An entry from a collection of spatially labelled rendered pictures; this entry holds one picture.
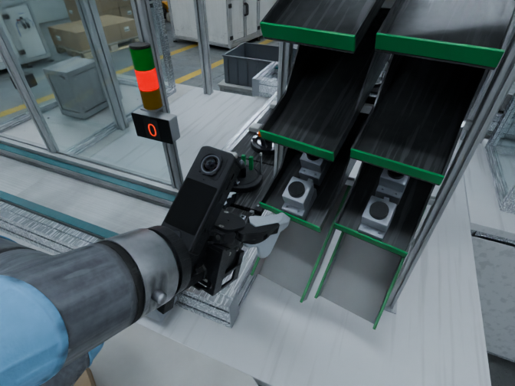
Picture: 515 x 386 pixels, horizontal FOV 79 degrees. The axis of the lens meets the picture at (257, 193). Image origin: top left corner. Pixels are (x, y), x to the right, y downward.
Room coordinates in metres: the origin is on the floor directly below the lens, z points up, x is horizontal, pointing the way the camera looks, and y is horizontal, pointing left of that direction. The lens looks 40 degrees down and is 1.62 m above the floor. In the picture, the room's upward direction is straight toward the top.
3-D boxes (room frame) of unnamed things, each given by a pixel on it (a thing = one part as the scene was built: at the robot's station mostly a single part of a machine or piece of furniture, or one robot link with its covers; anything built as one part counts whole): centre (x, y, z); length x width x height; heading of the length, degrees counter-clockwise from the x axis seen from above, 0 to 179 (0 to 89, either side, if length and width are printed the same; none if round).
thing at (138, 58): (0.80, 0.28, 1.38); 0.05 x 0.05 x 0.05
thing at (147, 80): (0.80, 0.28, 1.33); 0.05 x 0.05 x 0.05
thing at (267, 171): (0.85, 0.05, 1.01); 0.24 x 0.24 x 0.13; 67
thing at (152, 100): (0.80, 0.28, 1.28); 0.05 x 0.05 x 0.05
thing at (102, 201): (0.75, 0.42, 0.91); 0.84 x 0.28 x 0.10; 67
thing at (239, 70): (2.74, -0.08, 0.73); 0.62 x 0.42 x 0.23; 67
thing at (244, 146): (1.07, -0.04, 1.01); 0.24 x 0.24 x 0.13; 67
